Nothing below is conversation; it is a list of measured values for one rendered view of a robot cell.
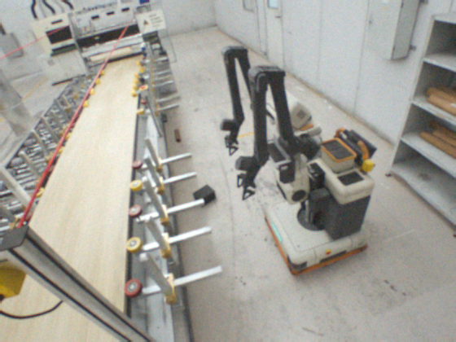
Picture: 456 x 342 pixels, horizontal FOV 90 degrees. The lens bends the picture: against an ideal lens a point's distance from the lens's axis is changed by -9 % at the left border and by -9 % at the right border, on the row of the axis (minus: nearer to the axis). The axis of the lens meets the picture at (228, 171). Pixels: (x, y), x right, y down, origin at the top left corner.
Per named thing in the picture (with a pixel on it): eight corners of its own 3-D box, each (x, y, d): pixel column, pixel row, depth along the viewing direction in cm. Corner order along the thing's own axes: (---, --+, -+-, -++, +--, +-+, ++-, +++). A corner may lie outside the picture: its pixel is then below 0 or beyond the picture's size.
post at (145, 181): (173, 229, 165) (147, 175, 135) (173, 233, 162) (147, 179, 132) (168, 230, 165) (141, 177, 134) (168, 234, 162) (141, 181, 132)
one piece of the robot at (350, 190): (323, 195, 232) (334, 115, 179) (360, 240, 190) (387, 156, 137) (291, 205, 229) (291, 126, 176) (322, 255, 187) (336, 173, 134)
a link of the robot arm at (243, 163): (269, 158, 117) (262, 148, 124) (247, 153, 112) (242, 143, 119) (258, 177, 123) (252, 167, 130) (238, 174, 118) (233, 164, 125)
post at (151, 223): (179, 265, 149) (151, 213, 118) (180, 269, 146) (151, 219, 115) (173, 266, 148) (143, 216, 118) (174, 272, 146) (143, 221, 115)
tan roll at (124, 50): (159, 45, 483) (157, 38, 475) (159, 46, 474) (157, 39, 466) (88, 63, 469) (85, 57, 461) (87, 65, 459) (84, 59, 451)
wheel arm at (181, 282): (221, 269, 124) (220, 265, 121) (223, 275, 121) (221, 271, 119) (137, 295, 120) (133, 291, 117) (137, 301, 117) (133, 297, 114)
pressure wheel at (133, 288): (149, 301, 116) (140, 291, 109) (133, 307, 115) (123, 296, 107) (148, 287, 122) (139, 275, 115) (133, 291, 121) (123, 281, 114)
